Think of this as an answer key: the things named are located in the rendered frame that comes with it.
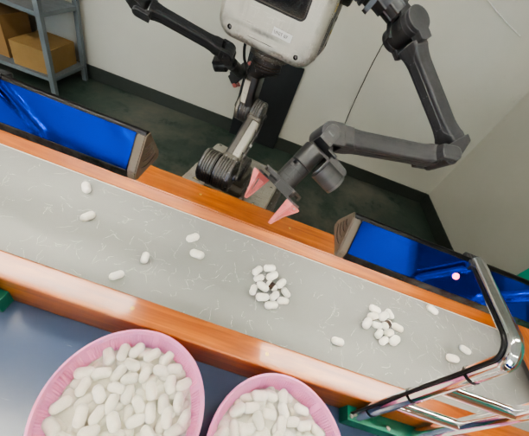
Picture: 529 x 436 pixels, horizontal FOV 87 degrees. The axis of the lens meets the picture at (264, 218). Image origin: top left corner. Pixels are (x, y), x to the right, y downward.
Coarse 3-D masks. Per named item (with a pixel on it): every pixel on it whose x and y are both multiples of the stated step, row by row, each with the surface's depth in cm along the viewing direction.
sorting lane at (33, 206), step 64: (0, 192) 70; (64, 192) 75; (128, 192) 82; (64, 256) 64; (128, 256) 69; (256, 256) 81; (256, 320) 68; (320, 320) 73; (448, 320) 88; (512, 384) 79
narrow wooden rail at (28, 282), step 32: (0, 256) 57; (0, 288) 58; (32, 288) 55; (64, 288) 57; (96, 288) 59; (96, 320) 59; (128, 320) 57; (160, 320) 59; (192, 320) 61; (192, 352) 61; (224, 352) 58; (256, 352) 60; (288, 352) 62; (320, 384) 60; (352, 384) 62; (384, 384) 64; (384, 416) 65
